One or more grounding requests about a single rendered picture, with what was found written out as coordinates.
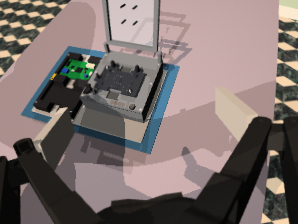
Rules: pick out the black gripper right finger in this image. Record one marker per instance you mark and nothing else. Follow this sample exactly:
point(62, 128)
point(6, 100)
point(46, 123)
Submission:
point(226, 194)

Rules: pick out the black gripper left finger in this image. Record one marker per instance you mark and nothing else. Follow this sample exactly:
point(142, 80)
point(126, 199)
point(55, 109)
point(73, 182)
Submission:
point(33, 165)

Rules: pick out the green circuit board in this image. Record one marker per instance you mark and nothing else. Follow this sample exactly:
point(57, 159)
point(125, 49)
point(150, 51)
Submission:
point(78, 69)

